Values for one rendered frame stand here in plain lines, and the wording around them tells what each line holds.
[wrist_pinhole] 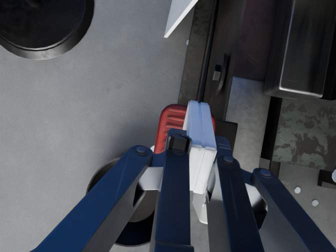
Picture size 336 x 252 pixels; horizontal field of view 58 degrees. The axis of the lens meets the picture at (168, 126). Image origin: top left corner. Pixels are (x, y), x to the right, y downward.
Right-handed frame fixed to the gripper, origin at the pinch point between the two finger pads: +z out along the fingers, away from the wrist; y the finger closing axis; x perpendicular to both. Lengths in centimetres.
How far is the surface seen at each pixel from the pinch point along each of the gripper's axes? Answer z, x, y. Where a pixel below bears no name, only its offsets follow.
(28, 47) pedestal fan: 85, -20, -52
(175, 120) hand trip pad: 11.4, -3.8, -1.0
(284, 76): 19.8, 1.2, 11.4
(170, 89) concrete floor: 86, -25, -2
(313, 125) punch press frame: 23.1, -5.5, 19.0
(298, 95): 20.5, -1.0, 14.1
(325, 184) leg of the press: 72, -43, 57
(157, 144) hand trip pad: 10.3, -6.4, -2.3
